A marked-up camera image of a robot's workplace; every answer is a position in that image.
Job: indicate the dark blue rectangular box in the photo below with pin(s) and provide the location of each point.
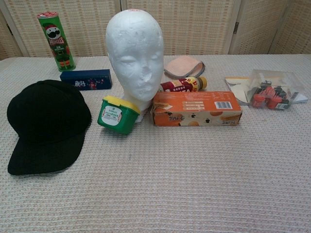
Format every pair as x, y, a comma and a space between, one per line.
85, 78

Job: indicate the beige waffle-weave tablecloth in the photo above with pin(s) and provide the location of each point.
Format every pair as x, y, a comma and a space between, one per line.
170, 182

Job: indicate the black baseball cap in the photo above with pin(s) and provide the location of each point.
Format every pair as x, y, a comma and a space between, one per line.
48, 121

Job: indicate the white foam mannequin head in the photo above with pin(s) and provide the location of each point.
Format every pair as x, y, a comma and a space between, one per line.
133, 48

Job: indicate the green Pringles can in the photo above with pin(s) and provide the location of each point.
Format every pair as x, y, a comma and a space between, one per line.
57, 41

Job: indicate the white notepad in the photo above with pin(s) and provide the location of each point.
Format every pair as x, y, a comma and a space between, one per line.
239, 89

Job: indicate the woven folding screen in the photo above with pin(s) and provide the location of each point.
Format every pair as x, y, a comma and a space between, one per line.
194, 24

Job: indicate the red-labelled bottle with brown cap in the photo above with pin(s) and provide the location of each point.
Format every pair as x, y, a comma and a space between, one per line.
179, 85

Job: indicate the orange biscuit box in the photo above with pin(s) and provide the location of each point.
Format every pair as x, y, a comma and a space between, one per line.
194, 104

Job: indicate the clear bag of red clips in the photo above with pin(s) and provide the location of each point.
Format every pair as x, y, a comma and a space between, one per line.
267, 97

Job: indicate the green tub with yellow lid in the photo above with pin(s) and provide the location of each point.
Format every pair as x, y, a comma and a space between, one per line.
116, 119

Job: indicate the pink cloth with grey trim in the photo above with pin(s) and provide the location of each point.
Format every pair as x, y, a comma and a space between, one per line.
182, 66

